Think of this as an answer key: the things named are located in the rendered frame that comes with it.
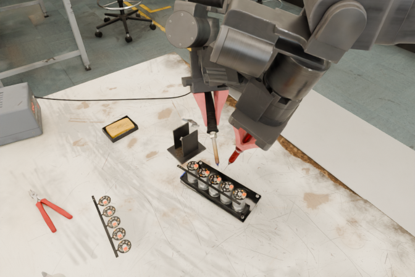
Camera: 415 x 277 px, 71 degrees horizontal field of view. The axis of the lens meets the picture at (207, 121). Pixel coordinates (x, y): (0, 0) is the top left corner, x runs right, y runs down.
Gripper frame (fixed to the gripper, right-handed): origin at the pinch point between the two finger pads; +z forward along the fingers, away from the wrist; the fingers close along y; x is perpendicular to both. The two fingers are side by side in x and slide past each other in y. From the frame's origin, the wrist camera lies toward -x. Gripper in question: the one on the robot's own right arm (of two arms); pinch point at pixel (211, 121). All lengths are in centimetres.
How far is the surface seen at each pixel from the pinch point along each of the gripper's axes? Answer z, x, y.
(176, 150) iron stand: 8.7, 10.1, -7.6
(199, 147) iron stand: 8.7, 10.0, -2.0
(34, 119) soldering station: -1.1, 16.4, -40.7
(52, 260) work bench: 19.8, -9.2, -31.1
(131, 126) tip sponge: 3.5, 17.2, -18.5
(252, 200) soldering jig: 16.1, -4.6, 6.5
